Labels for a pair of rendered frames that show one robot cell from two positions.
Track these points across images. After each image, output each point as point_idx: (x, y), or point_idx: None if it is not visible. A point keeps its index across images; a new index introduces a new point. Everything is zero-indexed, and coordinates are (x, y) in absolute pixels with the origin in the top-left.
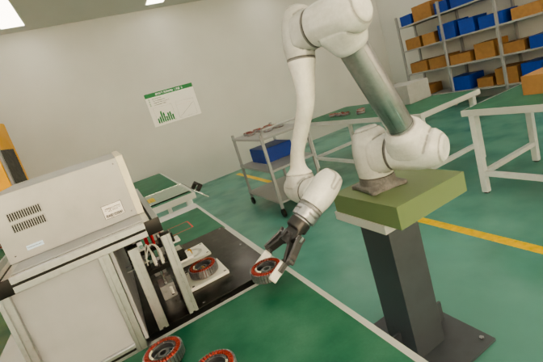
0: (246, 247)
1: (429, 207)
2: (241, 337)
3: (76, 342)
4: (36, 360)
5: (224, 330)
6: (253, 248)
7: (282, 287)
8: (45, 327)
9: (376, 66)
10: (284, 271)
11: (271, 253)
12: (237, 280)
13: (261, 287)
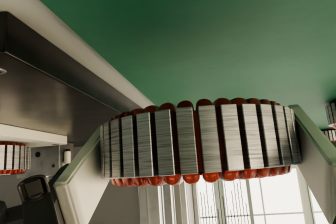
0: None
1: None
2: (326, 87)
3: (187, 183)
4: (196, 185)
5: (258, 99)
6: None
7: (232, 20)
8: (192, 215)
9: None
10: None
11: (48, 188)
12: (73, 112)
13: (142, 64)
